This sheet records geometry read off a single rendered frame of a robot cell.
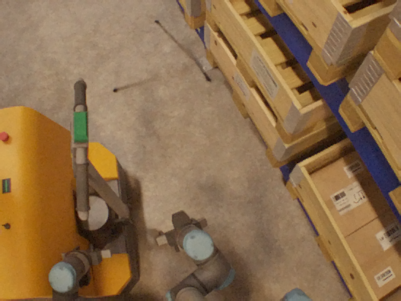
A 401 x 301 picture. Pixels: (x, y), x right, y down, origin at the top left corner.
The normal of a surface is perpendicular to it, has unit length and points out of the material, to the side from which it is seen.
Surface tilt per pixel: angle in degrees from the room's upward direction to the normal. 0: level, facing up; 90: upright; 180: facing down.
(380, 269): 0
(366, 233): 0
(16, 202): 14
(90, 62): 0
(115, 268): 22
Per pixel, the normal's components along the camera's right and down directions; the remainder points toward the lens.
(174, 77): 0.00, -0.35
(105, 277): 0.36, -0.38
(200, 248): 0.21, -0.08
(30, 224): 0.69, -0.36
